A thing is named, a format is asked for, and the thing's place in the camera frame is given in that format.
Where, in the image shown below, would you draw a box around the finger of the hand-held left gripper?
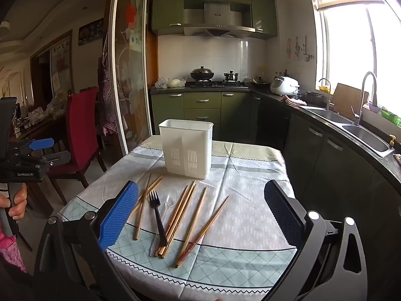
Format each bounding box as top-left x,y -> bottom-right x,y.
9,137 -> 54,155
19,150 -> 72,168

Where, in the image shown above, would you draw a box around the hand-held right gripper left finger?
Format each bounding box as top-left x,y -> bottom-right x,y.
33,180 -> 140,301

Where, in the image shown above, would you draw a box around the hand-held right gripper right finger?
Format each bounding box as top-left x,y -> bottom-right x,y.
264,180 -> 368,301

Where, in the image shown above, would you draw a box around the white plastic utensil holder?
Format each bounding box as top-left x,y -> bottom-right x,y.
158,119 -> 214,180

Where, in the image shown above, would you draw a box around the person's left hand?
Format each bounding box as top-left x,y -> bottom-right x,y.
0,183 -> 28,220

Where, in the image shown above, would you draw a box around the cluttered dining table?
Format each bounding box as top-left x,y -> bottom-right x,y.
9,100 -> 68,143

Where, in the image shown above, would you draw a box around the black plastic fork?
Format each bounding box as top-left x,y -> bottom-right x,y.
148,190 -> 168,247

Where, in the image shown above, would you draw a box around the red upholstered chair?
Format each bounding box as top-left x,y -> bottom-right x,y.
47,87 -> 107,206

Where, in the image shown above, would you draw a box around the dark sink cabinets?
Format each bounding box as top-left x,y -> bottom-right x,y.
251,92 -> 401,301

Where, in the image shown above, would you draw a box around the hanging checked apron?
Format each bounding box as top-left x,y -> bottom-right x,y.
95,28 -> 126,136

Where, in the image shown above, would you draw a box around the wooden chopstick with dark end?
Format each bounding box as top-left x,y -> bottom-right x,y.
175,195 -> 230,268

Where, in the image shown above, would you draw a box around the double steel sink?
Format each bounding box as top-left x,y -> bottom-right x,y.
299,106 -> 395,159

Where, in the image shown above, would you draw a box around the black kitchen countertop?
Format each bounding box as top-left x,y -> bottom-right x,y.
150,85 -> 401,195

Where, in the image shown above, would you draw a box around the black cooking pot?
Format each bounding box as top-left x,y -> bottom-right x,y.
304,91 -> 324,105

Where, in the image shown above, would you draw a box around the small steel faucet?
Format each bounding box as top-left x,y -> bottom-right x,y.
318,78 -> 333,111

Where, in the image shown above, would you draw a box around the dark framed picture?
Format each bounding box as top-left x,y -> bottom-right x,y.
78,19 -> 105,46

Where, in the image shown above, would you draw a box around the white rice cooker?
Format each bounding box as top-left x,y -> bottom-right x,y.
270,76 -> 299,96

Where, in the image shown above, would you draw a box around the green drawer cabinets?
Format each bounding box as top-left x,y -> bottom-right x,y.
151,90 -> 260,138

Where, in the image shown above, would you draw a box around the wooden cutting board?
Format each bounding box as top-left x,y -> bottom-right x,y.
332,82 -> 370,120

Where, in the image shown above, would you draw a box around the frying pan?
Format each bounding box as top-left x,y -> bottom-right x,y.
249,76 -> 272,88

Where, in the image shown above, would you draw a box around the gas stove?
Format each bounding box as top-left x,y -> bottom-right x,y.
189,81 -> 249,89

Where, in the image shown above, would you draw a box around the green container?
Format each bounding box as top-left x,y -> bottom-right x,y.
380,107 -> 401,126

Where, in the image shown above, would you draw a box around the tall steel faucet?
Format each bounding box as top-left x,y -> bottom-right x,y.
354,71 -> 378,126

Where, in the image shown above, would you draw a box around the black wok with lid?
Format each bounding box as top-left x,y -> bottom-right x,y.
190,66 -> 215,82

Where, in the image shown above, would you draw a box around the kitchen window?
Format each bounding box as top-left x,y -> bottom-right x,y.
316,3 -> 401,116

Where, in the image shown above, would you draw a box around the green upper kitchen cabinets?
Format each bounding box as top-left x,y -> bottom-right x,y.
151,0 -> 279,41

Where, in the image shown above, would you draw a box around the steel range hood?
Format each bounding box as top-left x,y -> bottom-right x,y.
182,0 -> 256,38

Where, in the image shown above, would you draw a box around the wall poster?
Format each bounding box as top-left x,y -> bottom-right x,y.
50,36 -> 73,98

